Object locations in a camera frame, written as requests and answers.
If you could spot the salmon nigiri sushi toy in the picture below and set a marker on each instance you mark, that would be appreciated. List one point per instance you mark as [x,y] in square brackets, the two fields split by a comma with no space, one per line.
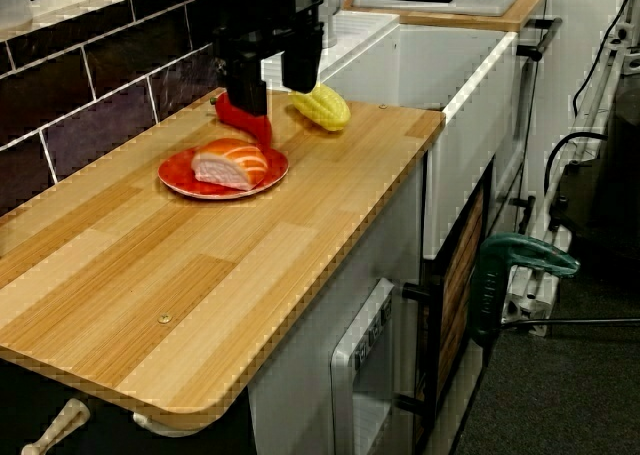
[225,167]

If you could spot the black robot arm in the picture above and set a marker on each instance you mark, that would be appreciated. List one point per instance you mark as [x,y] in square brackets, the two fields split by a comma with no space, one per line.
[250,0]

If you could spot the white bracket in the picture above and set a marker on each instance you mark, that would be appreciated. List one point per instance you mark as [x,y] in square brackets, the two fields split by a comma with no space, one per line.
[165,427]

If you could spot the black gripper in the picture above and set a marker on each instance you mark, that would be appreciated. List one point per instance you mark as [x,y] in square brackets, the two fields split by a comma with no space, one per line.
[260,37]

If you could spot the white toy kitchen cabinet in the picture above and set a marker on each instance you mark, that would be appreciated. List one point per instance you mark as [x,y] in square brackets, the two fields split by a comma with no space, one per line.
[300,350]

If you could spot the white toy oven door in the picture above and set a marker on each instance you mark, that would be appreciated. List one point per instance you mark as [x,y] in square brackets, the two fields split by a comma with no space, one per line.
[345,385]

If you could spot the yellow toy corn cob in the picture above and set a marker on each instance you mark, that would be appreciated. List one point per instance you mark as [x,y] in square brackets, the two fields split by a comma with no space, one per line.
[327,110]

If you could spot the silver aluminium frame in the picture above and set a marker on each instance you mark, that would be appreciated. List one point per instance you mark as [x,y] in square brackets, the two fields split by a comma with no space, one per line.
[520,307]

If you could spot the white toy sink unit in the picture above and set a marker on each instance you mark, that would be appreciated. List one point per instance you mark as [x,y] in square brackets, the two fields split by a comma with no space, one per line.
[450,75]

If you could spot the black rod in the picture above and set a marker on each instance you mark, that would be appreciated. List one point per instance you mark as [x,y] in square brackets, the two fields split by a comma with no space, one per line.
[575,322]

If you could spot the white container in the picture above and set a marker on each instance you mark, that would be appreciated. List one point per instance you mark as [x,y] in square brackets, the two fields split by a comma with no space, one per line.
[15,0]

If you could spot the wood panel cabinet door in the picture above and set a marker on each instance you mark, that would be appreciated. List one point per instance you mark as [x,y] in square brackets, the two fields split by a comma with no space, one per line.
[457,300]

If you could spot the red toy chili pepper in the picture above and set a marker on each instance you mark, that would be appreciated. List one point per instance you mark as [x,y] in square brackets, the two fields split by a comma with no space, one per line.
[240,117]

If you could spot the red round plate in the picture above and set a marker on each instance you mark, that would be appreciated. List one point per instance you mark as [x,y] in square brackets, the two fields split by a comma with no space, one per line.
[175,175]

